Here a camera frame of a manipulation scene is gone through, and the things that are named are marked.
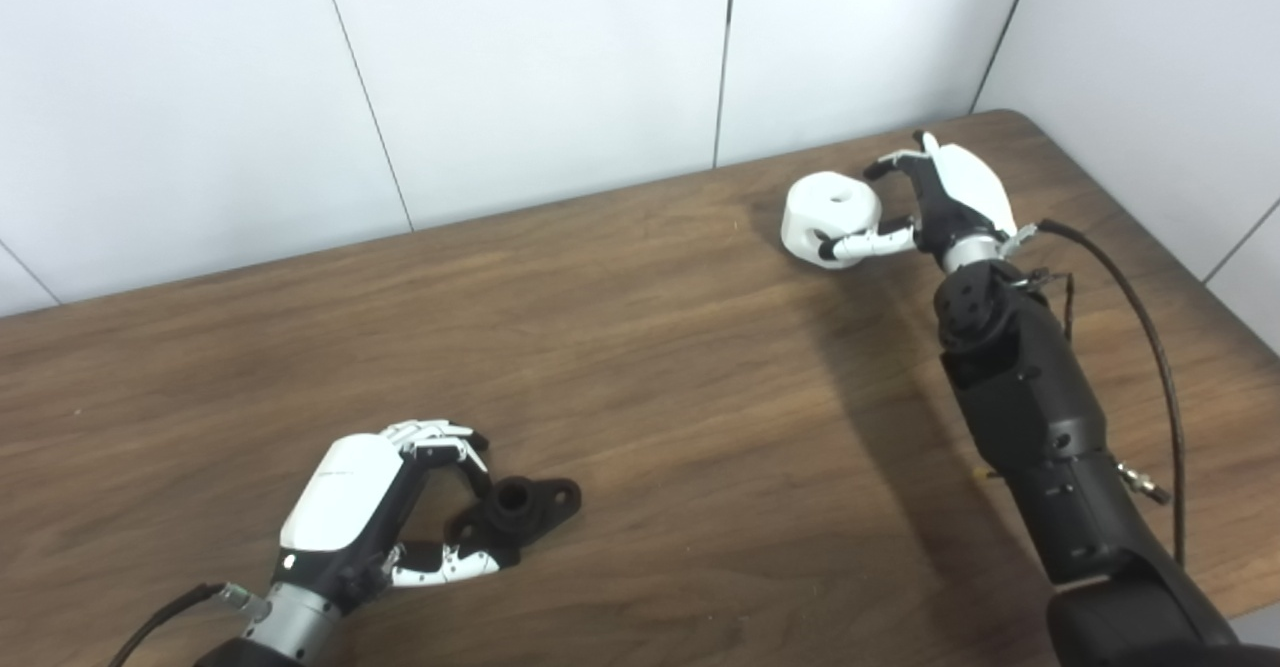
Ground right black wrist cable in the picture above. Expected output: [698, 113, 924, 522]
[1000, 217, 1189, 568]

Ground round white piece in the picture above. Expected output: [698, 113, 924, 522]
[780, 172, 885, 271]

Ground black flanged holder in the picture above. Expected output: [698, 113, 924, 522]
[445, 477, 583, 568]

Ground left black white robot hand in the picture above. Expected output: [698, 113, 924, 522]
[272, 420, 501, 616]

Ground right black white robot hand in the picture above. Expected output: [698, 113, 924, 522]
[815, 130, 1019, 270]

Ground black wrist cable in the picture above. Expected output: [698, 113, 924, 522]
[1000, 217, 1189, 568]
[105, 582, 273, 667]

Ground thin black wrist wire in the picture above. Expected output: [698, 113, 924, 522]
[1025, 267, 1077, 345]

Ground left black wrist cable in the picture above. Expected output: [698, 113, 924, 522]
[105, 582, 273, 667]

